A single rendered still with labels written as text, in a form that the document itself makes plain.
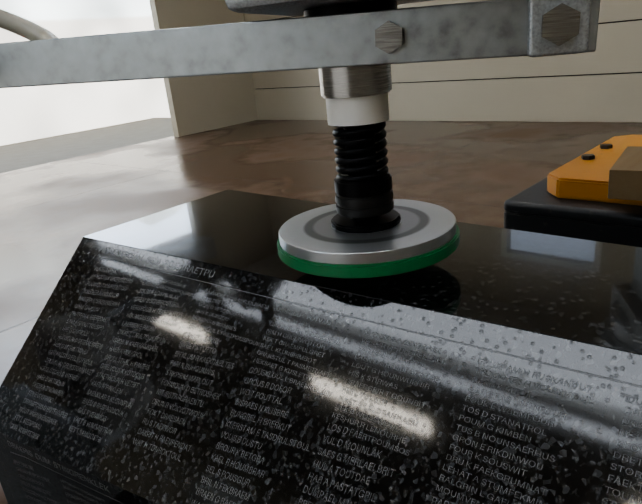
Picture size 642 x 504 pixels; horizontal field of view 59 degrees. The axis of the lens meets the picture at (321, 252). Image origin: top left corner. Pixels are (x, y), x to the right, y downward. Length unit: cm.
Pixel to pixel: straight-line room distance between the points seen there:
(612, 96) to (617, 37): 58
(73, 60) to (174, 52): 13
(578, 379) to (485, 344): 9
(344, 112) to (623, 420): 39
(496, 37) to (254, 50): 24
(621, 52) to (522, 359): 637
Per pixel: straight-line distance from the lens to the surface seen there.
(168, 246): 90
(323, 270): 61
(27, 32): 112
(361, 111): 63
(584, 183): 120
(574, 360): 55
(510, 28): 59
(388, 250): 60
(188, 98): 898
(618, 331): 58
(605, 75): 690
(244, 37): 64
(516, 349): 56
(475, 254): 74
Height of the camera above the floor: 107
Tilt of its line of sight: 20 degrees down
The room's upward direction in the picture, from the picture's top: 6 degrees counter-clockwise
